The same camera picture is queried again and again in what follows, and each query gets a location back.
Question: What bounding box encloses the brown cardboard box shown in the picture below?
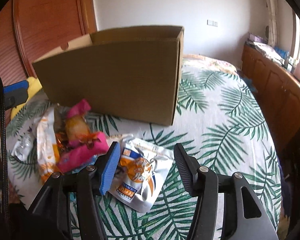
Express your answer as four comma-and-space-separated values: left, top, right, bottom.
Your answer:
32, 25, 184, 126

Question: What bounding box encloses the yellow plush toy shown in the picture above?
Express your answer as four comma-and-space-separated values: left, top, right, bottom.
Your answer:
10, 77, 42, 120

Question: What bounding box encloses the orange white snack packet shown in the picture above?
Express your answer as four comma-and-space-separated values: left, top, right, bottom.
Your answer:
37, 107, 60, 184

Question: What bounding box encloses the pink wrapped pastry snack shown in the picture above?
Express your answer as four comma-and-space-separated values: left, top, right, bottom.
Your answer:
56, 99, 109, 173

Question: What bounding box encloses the white wall switch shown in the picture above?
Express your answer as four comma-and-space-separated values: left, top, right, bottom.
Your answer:
207, 20, 218, 27

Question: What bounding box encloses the silver orange egg snack packet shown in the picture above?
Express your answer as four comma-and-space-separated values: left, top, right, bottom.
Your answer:
109, 134, 174, 213

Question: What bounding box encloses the wooden wardrobe door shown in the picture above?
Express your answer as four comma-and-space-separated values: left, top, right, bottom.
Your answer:
0, 0, 97, 86

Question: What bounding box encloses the clear crumpled plastic wrapper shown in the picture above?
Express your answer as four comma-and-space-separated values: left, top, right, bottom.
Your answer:
12, 132, 35, 161

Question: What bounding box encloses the floral quilt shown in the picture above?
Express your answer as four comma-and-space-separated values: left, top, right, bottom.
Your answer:
183, 54, 237, 75

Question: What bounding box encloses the wooden cabinet counter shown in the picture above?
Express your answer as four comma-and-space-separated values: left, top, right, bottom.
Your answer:
242, 44, 300, 153

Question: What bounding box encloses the beige curtain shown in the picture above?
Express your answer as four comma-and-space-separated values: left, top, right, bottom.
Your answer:
266, 0, 279, 47

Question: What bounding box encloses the leaf-print bed sheet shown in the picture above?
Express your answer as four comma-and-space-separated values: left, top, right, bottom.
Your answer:
6, 66, 281, 239

